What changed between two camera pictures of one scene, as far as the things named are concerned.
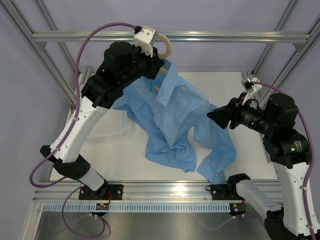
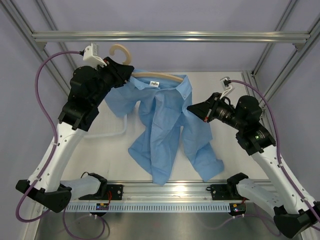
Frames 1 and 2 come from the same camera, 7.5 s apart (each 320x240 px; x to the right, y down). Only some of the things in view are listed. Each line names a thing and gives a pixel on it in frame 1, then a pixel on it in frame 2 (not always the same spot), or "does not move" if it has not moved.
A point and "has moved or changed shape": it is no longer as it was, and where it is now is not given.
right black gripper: x=234 y=121 -> x=206 y=111
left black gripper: x=153 y=63 -> x=120 y=72
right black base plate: x=224 y=191 does not move
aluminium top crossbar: x=177 y=36 does not move
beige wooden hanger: x=164 y=55 has moved or changed shape
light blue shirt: x=180 y=123 has moved or changed shape
